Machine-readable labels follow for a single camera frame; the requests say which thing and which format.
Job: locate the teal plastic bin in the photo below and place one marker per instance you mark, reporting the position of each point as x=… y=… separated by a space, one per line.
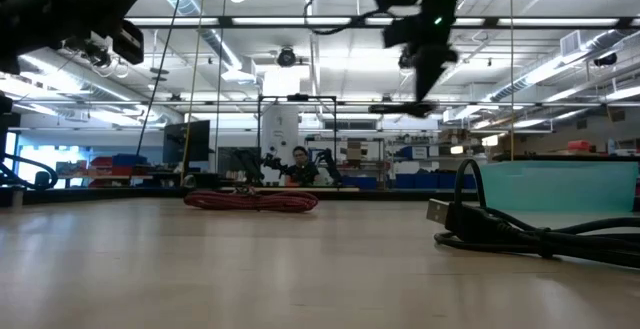
x=560 y=184

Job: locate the blue crate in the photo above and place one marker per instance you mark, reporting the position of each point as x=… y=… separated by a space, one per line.
x=130 y=160

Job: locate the person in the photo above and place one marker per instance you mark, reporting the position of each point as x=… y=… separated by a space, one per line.
x=302 y=171

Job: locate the black metal table frame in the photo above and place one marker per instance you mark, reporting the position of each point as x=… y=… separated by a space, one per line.
x=100 y=196

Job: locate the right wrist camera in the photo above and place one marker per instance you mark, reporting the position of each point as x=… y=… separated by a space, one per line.
x=397 y=31

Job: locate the black monitor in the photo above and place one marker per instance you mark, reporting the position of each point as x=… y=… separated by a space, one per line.
x=187 y=141

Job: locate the blue storage bin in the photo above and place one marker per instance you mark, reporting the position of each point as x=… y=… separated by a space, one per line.
x=425 y=180
x=361 y=183

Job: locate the red background container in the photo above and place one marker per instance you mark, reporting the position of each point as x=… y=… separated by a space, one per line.
x=580 y=146

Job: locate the background black robot arm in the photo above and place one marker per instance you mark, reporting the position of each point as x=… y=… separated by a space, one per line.
x=330 y=161
x=275 y=163

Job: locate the red crate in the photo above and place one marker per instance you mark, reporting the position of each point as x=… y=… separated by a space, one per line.
x=101 y=161

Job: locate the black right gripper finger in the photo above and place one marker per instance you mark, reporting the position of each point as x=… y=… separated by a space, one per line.
x=405 y=109
x=427 y=76

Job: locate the white cylindrical column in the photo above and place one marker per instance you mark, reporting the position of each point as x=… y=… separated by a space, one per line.
x=280 y=129

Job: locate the black ceiling camera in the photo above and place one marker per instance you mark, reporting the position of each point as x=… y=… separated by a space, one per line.
x=286 y=57

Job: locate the cardboard box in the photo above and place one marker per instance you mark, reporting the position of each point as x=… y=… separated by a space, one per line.
x=356 y=151

